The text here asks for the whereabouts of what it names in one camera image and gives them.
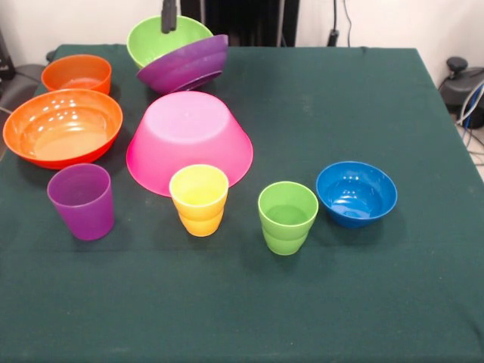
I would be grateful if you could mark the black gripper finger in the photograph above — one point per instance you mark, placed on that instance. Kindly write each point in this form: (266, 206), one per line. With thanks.
(173, 15)
(165, 17)

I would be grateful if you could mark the green bowl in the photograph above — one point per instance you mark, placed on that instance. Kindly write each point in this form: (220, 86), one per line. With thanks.
(147, 41)

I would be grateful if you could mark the purple bowl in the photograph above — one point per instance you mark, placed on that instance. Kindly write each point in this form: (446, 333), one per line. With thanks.
(189, 64)

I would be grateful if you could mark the large pink bowl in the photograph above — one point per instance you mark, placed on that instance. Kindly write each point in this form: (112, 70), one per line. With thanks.
(189, 143)

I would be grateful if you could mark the large orange bowl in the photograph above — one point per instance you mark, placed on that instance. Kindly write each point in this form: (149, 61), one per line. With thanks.
(60, 132)

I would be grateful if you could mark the small orange bowl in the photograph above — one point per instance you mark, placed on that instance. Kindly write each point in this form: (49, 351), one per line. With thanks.
(75, 72)

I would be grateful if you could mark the yellow cup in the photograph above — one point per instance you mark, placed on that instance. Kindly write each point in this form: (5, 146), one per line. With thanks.
(198, 223)

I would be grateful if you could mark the purple cup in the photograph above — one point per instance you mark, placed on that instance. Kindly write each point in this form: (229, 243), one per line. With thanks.
(85, 215)

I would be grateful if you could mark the green cup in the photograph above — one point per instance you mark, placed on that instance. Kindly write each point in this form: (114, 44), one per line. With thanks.
(285, 234)

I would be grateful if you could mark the blue bowl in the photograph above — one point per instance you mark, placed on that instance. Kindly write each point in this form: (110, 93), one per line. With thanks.
(355, 196)

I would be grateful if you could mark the dark green tablecloth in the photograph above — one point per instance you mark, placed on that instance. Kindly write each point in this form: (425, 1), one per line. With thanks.
(227, 302)

